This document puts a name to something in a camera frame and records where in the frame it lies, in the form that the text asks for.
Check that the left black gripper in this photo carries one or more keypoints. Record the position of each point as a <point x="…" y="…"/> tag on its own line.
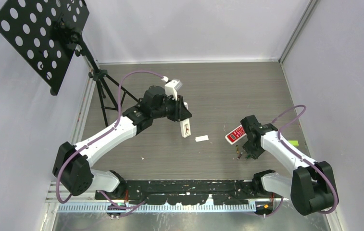
<point x="181" y="112"/>

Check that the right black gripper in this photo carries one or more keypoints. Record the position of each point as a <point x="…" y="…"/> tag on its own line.
<point x="254" y="154"/>

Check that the long white remote control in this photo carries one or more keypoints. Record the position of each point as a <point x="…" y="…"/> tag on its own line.
<point x="185" y="128"/>

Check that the white battery cover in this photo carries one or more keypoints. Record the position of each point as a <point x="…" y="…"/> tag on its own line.
<point x="201" y="138"/>

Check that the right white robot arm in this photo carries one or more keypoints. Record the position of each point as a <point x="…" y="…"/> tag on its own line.
<point x="311" y="186"/>

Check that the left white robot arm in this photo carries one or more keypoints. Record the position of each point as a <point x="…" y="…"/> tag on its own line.
<point x="74" y="162"/>

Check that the green block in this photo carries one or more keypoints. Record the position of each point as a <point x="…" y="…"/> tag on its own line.
<point x="294" y="143"/>

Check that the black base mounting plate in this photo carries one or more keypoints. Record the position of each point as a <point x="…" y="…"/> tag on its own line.
<point x="187" y="192"/>

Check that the black perforated music stand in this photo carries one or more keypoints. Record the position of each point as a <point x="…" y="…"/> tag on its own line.
<point x="47" y="34"/>

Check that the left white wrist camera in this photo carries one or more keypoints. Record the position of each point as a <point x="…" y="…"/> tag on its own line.
<point x="171" y="86"/>

